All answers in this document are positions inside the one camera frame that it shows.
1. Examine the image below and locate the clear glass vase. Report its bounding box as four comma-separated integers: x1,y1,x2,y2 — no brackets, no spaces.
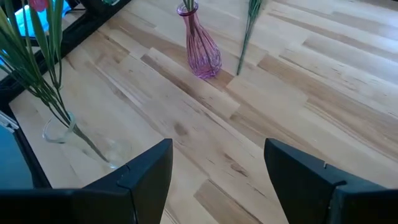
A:
42,111,133,170

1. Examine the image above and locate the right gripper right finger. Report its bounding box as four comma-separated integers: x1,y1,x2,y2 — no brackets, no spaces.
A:
263,138,398,224

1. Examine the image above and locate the red artificial flower bunch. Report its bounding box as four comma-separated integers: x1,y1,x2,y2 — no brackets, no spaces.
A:
0,0,109,163
235,0,265,77

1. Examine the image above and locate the pink glass vase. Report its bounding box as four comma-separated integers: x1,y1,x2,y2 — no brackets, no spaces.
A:
176,1,223,80

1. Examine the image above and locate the silver bracket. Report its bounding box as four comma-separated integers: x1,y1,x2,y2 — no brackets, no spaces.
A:
0,110,20,133

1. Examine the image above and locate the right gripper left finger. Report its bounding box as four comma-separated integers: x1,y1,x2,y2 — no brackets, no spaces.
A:
0,138,174,224

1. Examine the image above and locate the black aluminium frame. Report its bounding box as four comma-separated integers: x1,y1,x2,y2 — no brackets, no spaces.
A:
0,0,133,189

